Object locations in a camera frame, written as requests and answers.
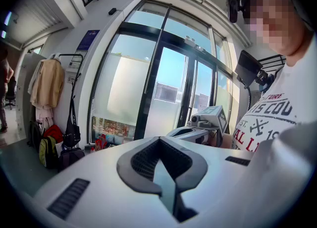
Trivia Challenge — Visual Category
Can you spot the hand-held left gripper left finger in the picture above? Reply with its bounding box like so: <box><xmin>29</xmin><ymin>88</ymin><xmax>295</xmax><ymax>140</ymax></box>
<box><xmin>116</xmin><ymin>137</ymin><xmax>163</xmax><ymax>195</ymax></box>

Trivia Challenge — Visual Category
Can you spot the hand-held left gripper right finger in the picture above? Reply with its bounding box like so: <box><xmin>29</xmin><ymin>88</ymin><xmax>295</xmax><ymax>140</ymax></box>
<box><xmin>160</xmin><ymin>137</ymin><xmax>208</xmax><ymax>194</ymax></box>

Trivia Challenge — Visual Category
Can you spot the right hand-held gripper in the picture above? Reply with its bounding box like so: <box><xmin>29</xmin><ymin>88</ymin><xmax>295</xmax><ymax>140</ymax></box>
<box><xmin>165</xmin><ymin>105</ymin><xmax>229</xmax><ymax>146</ymax></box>

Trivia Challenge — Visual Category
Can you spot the black clothes rack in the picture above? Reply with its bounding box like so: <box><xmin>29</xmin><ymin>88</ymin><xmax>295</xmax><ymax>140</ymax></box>
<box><xmin>58</xmin><ymin>53</ymin><xmax>85</xmax><ymax>148</ymax></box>

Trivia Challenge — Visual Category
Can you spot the person's right forearm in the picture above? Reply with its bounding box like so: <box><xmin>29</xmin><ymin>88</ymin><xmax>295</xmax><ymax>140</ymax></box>
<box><xmin>207</xmin><ymin>132</ymin><xmax>233</xmax><ymax>149</ymax></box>

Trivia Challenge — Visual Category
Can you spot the yellow-green and black backpack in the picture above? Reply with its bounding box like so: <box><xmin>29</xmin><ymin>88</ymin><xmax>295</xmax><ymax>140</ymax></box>
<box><xmin>39</xmin><ymin>135</ymin><xmax>59</xmax><ymax>170</ymax></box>

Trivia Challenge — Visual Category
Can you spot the red item by door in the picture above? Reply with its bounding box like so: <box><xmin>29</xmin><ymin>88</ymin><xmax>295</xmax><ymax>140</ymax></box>
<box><xmin>95</xmin><ymin>134</ymin><xmax>108</xmax><ymax>151</ymax></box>

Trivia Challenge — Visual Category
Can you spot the black duffel bag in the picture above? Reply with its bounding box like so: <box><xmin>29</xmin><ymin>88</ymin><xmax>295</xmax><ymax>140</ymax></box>
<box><xmin>58</xmin><ymin>147</ymin><xmax>86</xmax><ymax>173</ymax></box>

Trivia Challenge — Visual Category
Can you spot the black tablet on gooseneck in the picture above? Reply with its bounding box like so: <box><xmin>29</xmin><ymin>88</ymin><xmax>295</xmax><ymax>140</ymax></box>
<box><xmin>234</xmin><ymin>50</ymin><xmax>264</xmax><ymax>114</ymax></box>

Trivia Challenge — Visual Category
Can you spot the blue device on stand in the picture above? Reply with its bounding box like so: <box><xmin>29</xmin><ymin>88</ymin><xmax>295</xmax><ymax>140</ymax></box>
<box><xmin>258</xmin><ymin>72</ymin><xmax>275</xmax><ymax>94</ymax></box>

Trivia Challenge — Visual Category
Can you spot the door motion sensor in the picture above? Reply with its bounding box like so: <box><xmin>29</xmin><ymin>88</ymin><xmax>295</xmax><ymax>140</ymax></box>
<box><xmin>184</xmin><ymin>35</ymin><xmax>207</xmax><ymax>54</ymax></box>

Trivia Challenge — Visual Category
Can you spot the red bag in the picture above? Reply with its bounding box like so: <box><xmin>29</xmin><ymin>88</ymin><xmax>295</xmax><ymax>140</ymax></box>
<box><xmin>43</xmin><ymin>124</ymin><xmax>64</xmax><ymax>144</ymax></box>

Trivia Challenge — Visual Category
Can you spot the person's white printed t-shirt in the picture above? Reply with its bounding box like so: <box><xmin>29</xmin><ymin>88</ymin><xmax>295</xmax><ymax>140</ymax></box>
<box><xmin>229</xmin><ymin>33</ymin><xmax>317</xmax><ymax>154</ymax></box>

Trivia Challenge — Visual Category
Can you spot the glass sliding door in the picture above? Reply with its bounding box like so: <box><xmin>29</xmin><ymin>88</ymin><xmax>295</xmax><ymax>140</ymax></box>
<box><xmin>87</xmin><ymin>0</ymin><xmax>235</xmax><ymax>149</ymax></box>

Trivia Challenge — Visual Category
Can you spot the pink garment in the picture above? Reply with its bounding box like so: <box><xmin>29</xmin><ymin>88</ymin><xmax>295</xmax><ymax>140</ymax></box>
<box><xmin>35</xmin><ymin>107</ymin><xmax>54</xmax><ymax>129</ymax></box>

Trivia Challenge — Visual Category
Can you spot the person's head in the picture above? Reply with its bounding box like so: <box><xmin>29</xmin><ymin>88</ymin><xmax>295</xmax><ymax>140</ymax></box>
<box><xmin>244</xmin><ymin>0</ymin><xmax>313</xmax><ymax>67</ymax></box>

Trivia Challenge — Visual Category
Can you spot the beige jacket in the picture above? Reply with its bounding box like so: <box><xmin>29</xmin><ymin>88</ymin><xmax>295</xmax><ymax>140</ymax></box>
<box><xmin>30</xmin><ymin>59</ymin><xmax>65</xmax><ymax>111</ymax></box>

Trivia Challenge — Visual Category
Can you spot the white metal cabinet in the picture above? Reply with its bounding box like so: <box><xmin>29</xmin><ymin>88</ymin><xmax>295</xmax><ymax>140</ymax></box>
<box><xmin>15</xmin><ymin>53</ymin><xmax>47</xmax><ymax>140</ymax></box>

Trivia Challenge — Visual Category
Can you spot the white garment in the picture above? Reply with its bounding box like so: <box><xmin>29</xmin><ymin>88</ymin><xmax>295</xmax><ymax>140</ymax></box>
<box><xmin>27</xmin><ymin>60</ymin><xmax>43</xmax><ymax>95</ymax></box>

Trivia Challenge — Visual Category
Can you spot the black office chair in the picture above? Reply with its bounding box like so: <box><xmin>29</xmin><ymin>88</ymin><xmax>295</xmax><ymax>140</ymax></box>
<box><xmin>4</xmin><ymin>76</ymin><xmax>17</xmax><ymax>111</ymax></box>

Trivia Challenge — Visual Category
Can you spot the black head camera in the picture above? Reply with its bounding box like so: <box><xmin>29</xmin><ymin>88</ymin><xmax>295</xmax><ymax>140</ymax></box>
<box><xmin>225</xmin><ymin>0</ymin><xmax>243</xmax><ymax>24</ymax></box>

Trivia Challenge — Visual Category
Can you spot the white framed wall notice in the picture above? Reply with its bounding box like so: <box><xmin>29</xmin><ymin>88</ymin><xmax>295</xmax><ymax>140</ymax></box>
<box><xmin>67</xmin><ymin>50</ymin><xmax>88</xmax><ymax>69</ymax></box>

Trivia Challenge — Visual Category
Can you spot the blue wall poster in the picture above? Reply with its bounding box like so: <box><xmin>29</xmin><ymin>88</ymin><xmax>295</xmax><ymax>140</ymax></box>
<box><xmin>76</xmin><ymin>29</ymin><xmax>101</xmax><ymax>52</ymax></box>

